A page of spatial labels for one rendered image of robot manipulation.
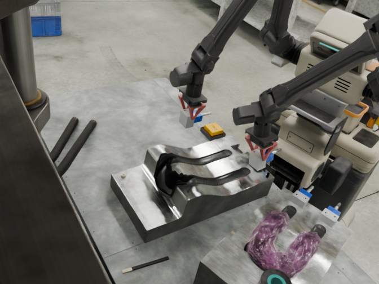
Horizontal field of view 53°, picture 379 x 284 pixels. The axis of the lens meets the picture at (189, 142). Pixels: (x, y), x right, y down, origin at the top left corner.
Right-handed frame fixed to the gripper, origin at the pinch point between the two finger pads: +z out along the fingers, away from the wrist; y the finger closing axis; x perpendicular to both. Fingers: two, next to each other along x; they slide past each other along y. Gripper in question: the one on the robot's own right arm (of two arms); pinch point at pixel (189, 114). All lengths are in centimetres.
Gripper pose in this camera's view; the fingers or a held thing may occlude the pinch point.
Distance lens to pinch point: 144.2
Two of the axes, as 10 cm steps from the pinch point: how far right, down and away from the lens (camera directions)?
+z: -1.5, 7.7, 6.2
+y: 5.2, 5.9, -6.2
